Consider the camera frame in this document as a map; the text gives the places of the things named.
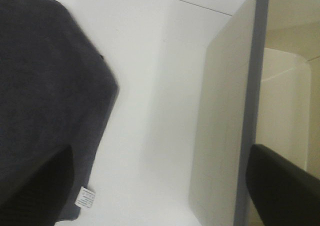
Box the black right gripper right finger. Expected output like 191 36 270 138
245 144 320 226

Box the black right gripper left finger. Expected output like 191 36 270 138
0 146 75 226

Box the dark navy towel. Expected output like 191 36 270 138
0 0 118 222

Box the beige bin grey rim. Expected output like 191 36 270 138
189 0 320 226

